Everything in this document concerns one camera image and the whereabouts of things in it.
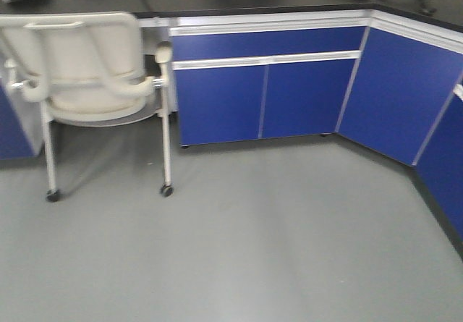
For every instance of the beige rolling chair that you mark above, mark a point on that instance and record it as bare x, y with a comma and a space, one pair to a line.
86, 70

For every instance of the blue corner cabinets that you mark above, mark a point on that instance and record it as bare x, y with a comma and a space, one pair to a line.
389, 83

